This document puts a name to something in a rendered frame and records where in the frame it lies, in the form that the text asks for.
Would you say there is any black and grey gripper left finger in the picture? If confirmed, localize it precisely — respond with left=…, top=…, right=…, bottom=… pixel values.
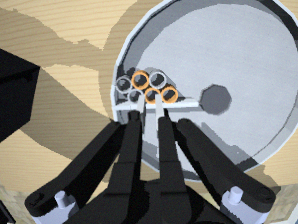
left=24, top=95, right=146, bottom=224

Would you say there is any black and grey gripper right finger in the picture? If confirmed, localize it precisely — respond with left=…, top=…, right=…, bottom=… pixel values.
left=155, top=94, right=276, bottom=224

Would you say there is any grey round turning table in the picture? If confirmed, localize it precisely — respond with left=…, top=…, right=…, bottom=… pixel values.
left=110, top=0, right=298, bottom=172

